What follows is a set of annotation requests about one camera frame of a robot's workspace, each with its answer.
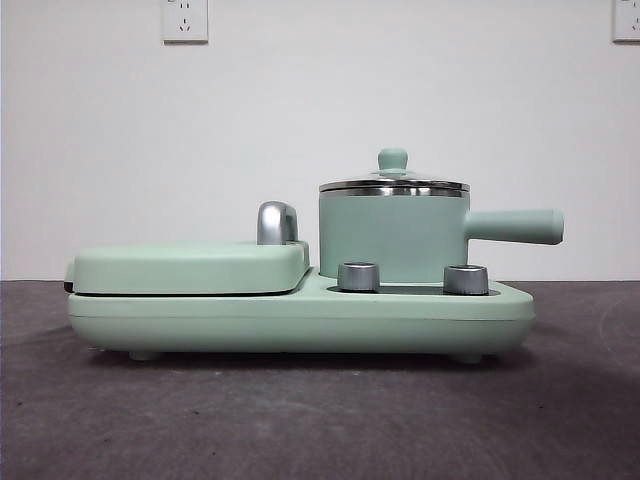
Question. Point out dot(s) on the glass lid green knob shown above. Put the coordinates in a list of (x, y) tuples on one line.
[(393, 159)]

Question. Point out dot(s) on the silver control knob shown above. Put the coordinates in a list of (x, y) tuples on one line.
[(465, 279), (357, 276)]

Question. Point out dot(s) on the mint green breakfast machine base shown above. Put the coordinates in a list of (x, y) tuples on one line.
[(300, 320)]

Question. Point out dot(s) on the mint green hinged griddle cover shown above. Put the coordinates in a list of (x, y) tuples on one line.
[(190, 267)]

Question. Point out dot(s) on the white wall socket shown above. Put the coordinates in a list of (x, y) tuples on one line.
[(184, 20), (627, 20)]

